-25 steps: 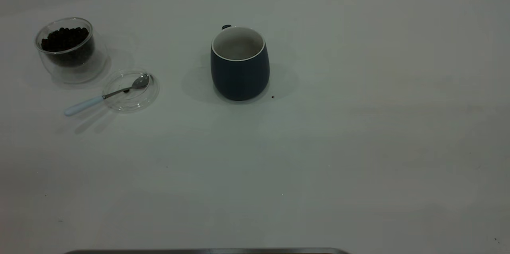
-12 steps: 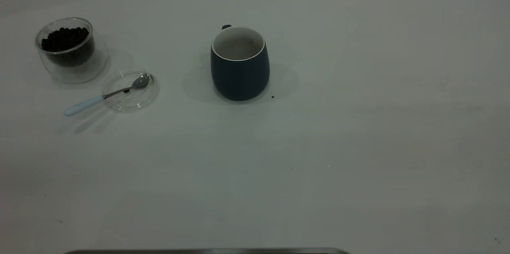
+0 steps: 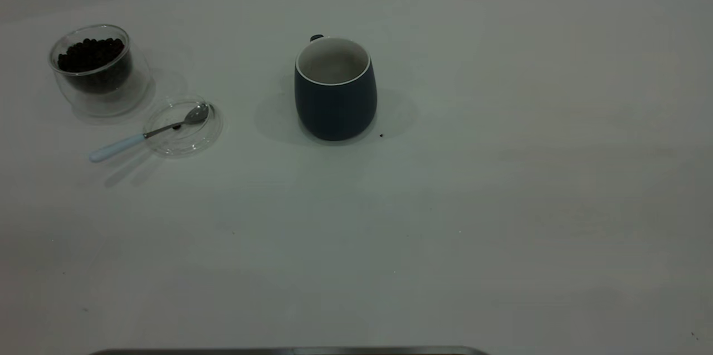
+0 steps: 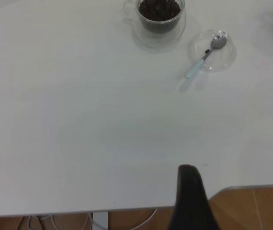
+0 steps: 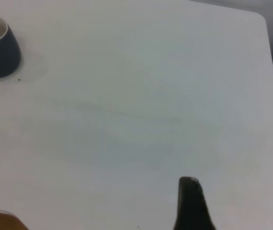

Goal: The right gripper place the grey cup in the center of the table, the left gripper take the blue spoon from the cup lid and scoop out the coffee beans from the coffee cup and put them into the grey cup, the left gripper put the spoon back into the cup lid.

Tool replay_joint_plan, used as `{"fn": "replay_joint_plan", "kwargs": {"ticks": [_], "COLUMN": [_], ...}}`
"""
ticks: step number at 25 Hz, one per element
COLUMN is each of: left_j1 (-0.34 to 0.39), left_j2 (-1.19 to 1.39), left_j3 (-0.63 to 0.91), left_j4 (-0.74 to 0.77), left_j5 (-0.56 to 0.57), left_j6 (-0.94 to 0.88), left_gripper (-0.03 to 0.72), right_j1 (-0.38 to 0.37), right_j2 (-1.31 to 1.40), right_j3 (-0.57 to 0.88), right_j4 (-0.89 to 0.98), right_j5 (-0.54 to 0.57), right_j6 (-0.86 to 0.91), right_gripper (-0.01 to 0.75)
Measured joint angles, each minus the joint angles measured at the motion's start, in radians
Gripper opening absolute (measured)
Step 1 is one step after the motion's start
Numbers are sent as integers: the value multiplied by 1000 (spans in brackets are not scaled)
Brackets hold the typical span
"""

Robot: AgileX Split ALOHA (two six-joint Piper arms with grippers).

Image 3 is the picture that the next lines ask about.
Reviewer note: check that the clear round glass lid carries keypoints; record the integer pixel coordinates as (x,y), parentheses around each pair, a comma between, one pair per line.
(186,143)

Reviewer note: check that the dark coffee beans pile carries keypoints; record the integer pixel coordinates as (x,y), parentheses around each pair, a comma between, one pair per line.
(92,59)

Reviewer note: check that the glass jar of coffee beans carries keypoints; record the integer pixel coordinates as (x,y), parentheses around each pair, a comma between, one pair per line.
(120,98)

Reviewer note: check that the dark grey ceramic mug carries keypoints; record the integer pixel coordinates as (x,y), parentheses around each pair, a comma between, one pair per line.
(334,110)

